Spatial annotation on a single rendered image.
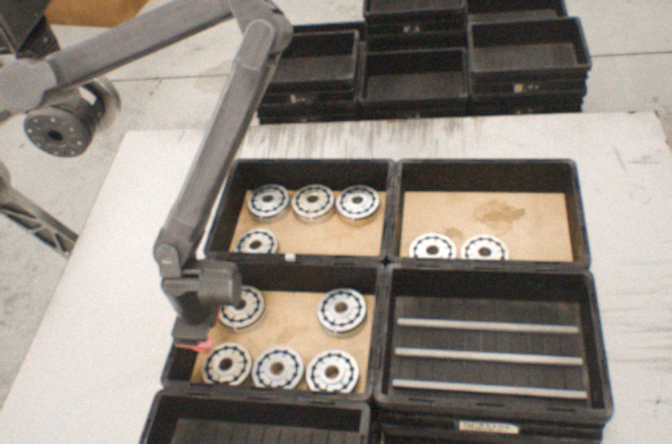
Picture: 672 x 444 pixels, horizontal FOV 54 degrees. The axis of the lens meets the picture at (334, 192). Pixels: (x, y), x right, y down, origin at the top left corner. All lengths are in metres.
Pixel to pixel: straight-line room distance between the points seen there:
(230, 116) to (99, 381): 0.84
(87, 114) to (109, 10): 2.64
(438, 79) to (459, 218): 1.18
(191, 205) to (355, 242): 0.56
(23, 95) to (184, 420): 0.67
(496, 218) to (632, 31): 2.21
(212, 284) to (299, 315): 0.37
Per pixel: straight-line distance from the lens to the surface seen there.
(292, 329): 1.41
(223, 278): 1.09
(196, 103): 3.41
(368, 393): 1.20
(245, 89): 0.99
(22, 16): 1.39
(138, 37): 1.04
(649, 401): 1.51
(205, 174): 1.04
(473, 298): 1.41
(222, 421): 1.35
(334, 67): 2.58
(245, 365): 1.35
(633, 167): 1.89
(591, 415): 1.21
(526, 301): 1.42
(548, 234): 1.53
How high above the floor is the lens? 2.01
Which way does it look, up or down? 47 degrees down
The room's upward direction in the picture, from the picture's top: 11 degrees counter-clockwise
